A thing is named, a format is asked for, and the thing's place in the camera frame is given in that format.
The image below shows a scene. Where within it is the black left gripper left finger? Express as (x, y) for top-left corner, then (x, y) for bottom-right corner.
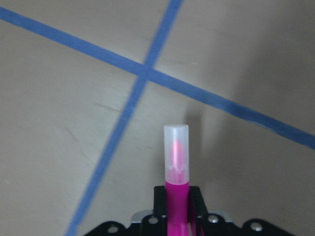
(153, 186), (167, 218)

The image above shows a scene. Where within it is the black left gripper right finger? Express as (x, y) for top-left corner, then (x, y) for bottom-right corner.
(188, 186), (208, 218)

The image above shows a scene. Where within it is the pink highlighter pen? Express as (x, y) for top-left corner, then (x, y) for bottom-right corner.
(164, 124), (189, 236)

